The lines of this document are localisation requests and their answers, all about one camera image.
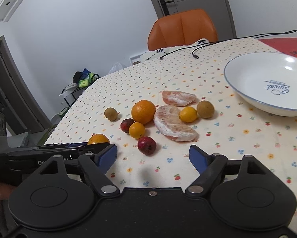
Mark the black door handle lock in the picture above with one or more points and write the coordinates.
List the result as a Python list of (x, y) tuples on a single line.
[(164, 7)]

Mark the orange leather chair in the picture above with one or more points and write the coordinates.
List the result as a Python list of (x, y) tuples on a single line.
[(183, 28)]

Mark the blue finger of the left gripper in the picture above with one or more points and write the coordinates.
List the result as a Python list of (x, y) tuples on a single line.
[(66, 145)]

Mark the white box behind chair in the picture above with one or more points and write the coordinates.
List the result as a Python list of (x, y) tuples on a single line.
[(135, 59)]

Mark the brown longan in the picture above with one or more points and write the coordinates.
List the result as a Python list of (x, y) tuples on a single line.
[(111, 114), (205, 109)]

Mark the small pomelo segment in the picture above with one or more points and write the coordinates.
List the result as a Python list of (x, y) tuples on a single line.
[(178, 98)]

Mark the green and black bag pile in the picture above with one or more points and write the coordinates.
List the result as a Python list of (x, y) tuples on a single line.
[(85, 78)]

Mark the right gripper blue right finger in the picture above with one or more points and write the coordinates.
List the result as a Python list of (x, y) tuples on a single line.
[(210, 168)]

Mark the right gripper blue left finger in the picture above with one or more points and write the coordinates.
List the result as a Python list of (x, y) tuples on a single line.
[(94, 168)]

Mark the white plate blue rim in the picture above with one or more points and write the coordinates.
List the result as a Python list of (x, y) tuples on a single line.
[(266, 80)]

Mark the clear plastic bag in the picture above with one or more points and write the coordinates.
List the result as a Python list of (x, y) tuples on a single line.
[(116, 67)]

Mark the red paper mat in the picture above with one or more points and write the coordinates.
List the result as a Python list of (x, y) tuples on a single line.
[(285, 45)]

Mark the large pomelo segment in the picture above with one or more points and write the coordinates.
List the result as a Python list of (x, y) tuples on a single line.
[(167, 121)]

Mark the white cushion black letters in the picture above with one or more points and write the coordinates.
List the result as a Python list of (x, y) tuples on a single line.
[(150, 55)]

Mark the large orange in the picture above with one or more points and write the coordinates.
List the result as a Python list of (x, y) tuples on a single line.
[(143, 112)]

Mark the dark doorway frame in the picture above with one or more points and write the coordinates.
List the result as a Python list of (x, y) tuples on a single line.
[(23, 114)]

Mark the orange mandarin edge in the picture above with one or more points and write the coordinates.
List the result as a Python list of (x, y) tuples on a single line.
[(98, 138)]

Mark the small orange kumquat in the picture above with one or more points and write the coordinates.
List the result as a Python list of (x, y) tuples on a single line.
[(137, 130)]

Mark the black side rack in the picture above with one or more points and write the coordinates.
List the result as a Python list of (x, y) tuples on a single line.
[(68, 93)]

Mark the floral patterned tablecloth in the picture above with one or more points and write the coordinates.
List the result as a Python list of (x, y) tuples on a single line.
[(235, 129)]

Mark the yellow kumquat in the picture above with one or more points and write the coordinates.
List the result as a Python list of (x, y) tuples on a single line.
[(188, 114)]

